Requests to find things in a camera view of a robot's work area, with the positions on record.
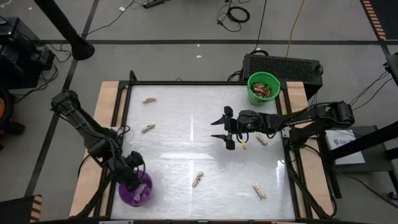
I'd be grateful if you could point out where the black diagonal beam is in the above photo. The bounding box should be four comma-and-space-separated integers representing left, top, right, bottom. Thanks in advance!
329, 120, 398, 162

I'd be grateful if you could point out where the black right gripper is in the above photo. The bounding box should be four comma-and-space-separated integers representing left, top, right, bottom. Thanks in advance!
210, 106, 265, 151

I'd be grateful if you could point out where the yellow floor cable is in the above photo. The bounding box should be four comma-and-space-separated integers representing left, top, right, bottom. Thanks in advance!
285, 0, 306, 58

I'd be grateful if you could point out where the black table frame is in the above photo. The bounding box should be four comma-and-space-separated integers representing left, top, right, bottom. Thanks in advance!
76, 70, 338, 222

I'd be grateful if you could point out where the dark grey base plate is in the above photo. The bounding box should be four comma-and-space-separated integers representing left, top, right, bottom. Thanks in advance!
320, 125, 398, 172

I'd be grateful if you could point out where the black power strip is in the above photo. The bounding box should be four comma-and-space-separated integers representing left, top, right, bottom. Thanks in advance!
142, 0, 165, 9

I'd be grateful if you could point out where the wooden side board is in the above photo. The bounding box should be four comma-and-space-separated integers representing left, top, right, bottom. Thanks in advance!
68, 81, 129, 218
279, 81, 335, 218

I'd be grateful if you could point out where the green halloween bucket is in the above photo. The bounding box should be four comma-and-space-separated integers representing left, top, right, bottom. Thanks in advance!
247, 72, 281, 106

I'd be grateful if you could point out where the black mat striped edge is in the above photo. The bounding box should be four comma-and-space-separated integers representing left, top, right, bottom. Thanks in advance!
360, 0, 398, 41
0, 194, 43, 224

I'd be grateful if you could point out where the black pole stand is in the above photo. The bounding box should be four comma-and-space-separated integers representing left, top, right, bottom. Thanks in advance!
33, 0, 96, 62

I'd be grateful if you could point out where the purple halloween bucket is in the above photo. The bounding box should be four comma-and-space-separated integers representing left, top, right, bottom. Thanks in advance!
118, 169, 154, 208

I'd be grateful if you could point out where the black perforated computer case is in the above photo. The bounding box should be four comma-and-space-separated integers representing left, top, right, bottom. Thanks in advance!
241, 53, 324, 100

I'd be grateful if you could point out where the coiled black cable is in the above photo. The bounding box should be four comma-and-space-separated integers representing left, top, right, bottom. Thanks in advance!
216, 0, 251, 33

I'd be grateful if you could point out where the thin black floor cable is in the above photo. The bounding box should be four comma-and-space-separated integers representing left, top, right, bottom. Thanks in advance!
250, 0, 268, 55

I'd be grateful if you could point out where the black equipment stack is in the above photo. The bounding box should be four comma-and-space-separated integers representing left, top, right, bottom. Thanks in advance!
0, 16, 56, 90

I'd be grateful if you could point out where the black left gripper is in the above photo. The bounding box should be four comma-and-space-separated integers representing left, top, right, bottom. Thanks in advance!
115, 151, 146, 192

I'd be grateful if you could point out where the black stand corner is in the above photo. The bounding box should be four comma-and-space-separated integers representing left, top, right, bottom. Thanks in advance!
384, 52, 398, 88

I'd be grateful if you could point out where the white labelled box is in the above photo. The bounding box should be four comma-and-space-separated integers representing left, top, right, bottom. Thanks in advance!
325, 129, 366, 166

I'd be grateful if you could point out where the orange black wheel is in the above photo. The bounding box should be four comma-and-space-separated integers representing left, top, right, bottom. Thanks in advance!
0, 86, 15, 138

